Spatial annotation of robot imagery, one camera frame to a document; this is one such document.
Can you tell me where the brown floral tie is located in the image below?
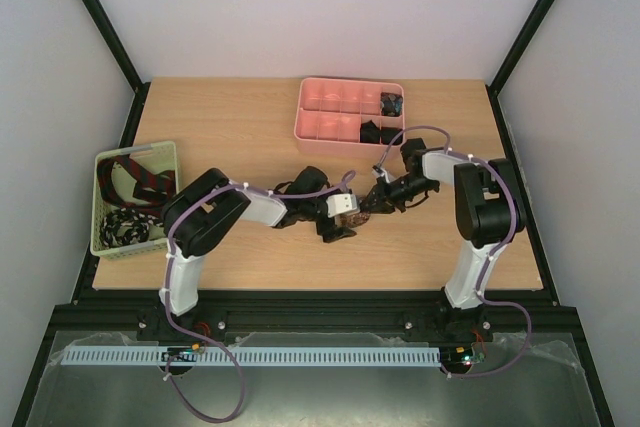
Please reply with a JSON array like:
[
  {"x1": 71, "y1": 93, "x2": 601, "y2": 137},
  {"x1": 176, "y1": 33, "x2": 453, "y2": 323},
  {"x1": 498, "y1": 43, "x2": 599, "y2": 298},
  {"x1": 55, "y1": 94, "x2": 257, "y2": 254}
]
[{"x1": 339, "y1": 212, "x2": 370, "y2": 229}]

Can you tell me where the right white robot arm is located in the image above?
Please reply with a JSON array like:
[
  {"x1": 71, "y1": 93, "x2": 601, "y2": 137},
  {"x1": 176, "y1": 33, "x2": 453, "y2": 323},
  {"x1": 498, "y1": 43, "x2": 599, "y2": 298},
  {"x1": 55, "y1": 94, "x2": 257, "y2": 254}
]
[{"x1": 361, "y1": 138, "x2": 526, "y2": 341}]

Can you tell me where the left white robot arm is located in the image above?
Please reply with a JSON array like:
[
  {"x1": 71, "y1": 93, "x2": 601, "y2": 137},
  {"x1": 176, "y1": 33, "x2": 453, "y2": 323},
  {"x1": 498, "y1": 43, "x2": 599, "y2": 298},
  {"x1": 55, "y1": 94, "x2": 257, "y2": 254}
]
[{"x1": 149, "y1": 166, "x2": 359, "y2": 342}]

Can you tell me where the rolled black tie right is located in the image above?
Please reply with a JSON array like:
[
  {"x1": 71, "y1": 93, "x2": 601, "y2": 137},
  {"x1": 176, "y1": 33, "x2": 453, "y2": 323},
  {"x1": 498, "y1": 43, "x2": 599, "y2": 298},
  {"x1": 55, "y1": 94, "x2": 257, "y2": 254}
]
[{"x1": 380, "y1": 127, "x2": 404, "y2": 145}]

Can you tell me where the rolled black tie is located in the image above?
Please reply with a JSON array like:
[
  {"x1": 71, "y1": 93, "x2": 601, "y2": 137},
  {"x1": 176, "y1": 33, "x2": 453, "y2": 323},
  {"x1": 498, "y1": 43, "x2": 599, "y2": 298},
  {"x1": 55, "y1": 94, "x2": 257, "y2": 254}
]
[
  {"x1": 380, "y1": 127, "x2": 404, "y2": 145},
  {"x1": 359, "y1": 120, "x2": 381, "y2": 145}
]

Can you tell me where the rolled black tie left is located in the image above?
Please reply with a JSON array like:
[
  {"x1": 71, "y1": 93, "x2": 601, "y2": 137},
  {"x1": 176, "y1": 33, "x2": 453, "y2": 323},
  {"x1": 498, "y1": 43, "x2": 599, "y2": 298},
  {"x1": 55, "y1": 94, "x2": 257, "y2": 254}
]
[{"x1": 359, "y1": 120, "x2": 381, "y2": 145}]

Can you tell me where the rolled blue patterned tie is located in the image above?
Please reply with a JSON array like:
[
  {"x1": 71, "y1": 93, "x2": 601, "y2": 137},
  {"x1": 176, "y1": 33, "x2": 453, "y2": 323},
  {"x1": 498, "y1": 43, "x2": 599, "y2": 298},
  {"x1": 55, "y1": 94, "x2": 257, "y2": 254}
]
[{"x1": 380, "y1": 92, "x2": 404, "y2": 117}]

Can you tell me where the pink compartment organizer box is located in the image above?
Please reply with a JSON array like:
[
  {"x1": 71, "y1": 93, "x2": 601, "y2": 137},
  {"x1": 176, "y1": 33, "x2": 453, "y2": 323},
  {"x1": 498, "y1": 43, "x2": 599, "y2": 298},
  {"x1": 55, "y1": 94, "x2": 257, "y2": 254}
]
[{"x1": 294, "y1": 77, "x2": 406, "y2": 160}]

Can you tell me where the red black striped tie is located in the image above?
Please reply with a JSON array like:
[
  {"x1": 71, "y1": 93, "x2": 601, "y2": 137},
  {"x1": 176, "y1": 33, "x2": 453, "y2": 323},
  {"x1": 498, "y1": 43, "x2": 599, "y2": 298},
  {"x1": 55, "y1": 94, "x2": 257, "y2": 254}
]
[{"x1": 96, "y1": 155, "x2": 177, "y2": 211}]

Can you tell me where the green perforated basket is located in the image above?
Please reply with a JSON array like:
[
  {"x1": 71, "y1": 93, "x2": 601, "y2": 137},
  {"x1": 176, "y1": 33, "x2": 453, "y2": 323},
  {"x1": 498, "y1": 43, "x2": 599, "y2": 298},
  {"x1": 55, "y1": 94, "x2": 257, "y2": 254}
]
[{"x1": 90, "y1": 141, "x2": 180, "y2": 260}]

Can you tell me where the black white patterned tie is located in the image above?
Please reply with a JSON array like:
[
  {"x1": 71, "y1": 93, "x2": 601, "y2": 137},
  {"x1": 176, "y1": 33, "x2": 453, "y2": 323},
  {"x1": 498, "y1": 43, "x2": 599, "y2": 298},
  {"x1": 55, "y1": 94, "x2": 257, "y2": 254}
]
[{"x1": 99, "y1": 208, "x2": 153, "y2": 248}]

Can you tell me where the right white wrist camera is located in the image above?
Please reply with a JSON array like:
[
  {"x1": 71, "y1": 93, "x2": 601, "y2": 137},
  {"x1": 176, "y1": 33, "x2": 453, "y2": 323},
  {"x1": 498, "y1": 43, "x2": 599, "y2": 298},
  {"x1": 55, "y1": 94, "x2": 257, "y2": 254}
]
[{"x1": 372, "y1": 164, "x2": 395, "y2": 184}]

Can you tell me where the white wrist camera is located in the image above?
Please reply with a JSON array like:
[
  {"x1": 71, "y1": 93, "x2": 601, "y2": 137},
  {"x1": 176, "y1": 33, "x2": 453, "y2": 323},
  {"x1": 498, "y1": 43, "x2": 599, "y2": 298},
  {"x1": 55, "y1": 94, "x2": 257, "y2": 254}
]
[
  {"x1": 372, "y1": 164, "x2": 395, "y2": 184},
  {"x1": 326, "y1": 192, "x2": 360, "y2": 218}
]

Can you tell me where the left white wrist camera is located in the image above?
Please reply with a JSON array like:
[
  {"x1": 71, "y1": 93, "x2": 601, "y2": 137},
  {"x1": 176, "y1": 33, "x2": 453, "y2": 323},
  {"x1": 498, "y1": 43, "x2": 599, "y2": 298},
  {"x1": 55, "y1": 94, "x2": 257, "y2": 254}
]
[{"x1": 326, "y1": 192, "x2": 360, "y2": 218}]

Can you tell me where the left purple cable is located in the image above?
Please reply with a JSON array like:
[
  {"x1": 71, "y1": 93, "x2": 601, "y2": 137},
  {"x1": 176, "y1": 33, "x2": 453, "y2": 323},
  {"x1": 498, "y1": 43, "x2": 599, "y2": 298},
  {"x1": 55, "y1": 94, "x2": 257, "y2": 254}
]
[{"x1": 164, "y1": 169, "x2": 357, "y2": 421}]

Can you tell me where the purple cable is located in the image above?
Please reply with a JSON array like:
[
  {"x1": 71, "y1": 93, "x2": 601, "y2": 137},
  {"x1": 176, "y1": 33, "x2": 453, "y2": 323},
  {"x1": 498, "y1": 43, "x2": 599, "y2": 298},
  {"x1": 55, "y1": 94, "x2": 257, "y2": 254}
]
[
  {"x1": 164, "y1": 169, "x2": 357, "y2": 421},
  {"x1": 374, "y1": 125, "x2": 534, "y2": 380}
]

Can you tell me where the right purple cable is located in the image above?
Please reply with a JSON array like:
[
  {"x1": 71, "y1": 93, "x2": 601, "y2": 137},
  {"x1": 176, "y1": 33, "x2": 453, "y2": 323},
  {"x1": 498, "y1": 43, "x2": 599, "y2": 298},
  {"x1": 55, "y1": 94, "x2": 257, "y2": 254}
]
[{"x1": 374, "y1": 125, "x2": 534, "y2": 380}]

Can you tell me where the light blue cable duct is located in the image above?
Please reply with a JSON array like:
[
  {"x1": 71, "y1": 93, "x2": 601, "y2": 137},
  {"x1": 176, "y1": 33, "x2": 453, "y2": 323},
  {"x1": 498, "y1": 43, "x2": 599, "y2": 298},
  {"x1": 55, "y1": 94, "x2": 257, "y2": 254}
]
[{"x1": 61, "y1": 346, "x2": 441, "y2": 368}]

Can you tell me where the black aluminium frame rail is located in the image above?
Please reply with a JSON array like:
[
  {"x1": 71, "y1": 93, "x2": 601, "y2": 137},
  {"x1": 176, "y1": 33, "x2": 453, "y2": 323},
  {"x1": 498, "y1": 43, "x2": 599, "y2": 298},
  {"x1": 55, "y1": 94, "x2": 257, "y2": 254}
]
[{"x1": 46, "y1": 291, "x2": 584, "y2": 343}]

